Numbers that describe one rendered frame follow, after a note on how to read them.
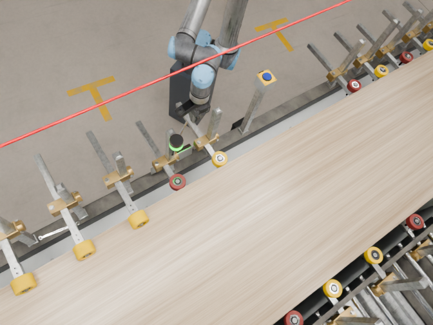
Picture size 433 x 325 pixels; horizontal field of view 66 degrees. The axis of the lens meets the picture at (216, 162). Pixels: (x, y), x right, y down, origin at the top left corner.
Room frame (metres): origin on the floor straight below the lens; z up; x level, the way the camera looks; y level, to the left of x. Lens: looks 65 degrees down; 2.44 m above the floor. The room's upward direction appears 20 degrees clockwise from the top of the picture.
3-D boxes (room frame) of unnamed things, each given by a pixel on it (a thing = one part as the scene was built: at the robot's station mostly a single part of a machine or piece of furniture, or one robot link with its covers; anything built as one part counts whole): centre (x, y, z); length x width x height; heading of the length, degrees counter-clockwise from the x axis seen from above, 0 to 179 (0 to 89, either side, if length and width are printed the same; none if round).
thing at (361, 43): (1.65, -0.55, 0.88); 0.04 x 0.04 x 0.48; 51
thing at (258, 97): (1.07, -0.09, 0.93); 0.05 x 0.05 x 0.45; 51
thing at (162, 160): (0.66, 0.24, 0.85); 0.14 x 0.06 x 0.05; 141
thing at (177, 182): (0.55, 0.15, 0.85); 0.08 x 0.08 x 0.11
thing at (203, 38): (1.50, 0.35, 0.79); 0.17 x 0.15 x 0.18; 91
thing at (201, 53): (0.99, 0.19, 1.28); 0.12 x 0.12 x 0.09; 1
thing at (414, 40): (2.24, -0.95, 0.83); 0.44 x 0.03 x 0.04; 51
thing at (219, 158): (0.75, -0.01, 0.85); 0.08 x 0.08 x 0.11
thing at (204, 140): (0.85, 0.09, 0.84); 0.14 x 0.06 x 0.05; 141
